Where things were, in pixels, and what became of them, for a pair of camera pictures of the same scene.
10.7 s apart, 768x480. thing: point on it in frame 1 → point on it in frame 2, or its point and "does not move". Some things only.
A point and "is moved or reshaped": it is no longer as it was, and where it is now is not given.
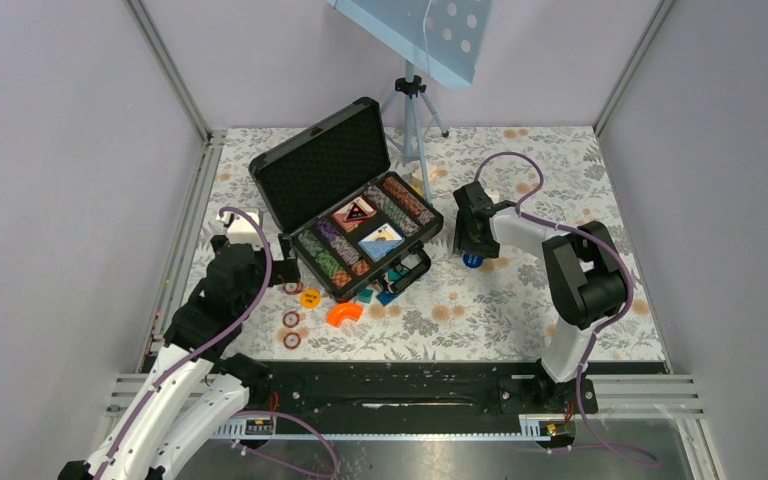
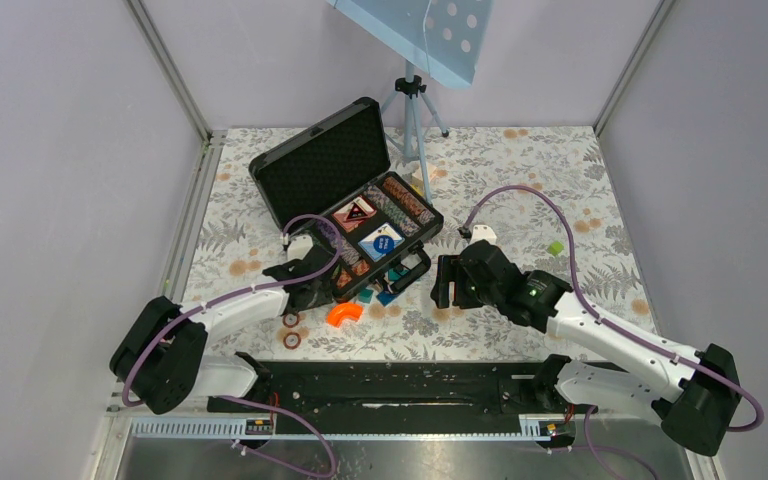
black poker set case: x=353 y=221 does not move
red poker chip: x=291 y=319 does not move
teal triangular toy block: x=366 y=295 does not move
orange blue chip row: x=420 y=213 does not move
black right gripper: x=461 y=243 → x=449 y=269
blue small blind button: x=473 y=261 is moved or reshaped
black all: x=355 y=212 does not move
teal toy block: x=396 y=276 does not move
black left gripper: x=285 y=270 → x=324 y=297
